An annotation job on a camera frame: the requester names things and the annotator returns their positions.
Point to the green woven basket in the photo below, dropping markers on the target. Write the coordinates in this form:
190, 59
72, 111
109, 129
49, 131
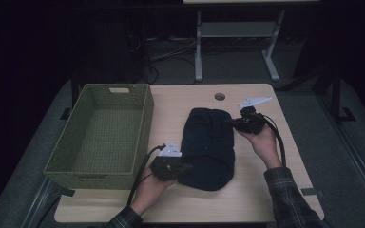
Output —
107, 133

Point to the black tape strip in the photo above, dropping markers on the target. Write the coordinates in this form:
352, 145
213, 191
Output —
310, 192
67, 192

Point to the person's right hand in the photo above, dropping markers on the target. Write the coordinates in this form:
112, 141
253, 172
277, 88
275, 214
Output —
264, 145

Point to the person's left hand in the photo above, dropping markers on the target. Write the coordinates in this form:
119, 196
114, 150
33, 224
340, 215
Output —
150, 190

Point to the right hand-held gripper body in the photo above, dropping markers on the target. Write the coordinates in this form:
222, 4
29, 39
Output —
250, 122

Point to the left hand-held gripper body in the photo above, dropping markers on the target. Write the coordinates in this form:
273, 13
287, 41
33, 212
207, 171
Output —
164, 167

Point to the grey metal rail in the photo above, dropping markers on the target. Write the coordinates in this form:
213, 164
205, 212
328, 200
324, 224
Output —
41, 202
351, 152

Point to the navy fishbone print garment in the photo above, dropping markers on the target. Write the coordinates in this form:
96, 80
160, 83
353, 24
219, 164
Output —
207, 148

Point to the white metal stand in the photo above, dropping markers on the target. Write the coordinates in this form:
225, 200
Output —
234, 29

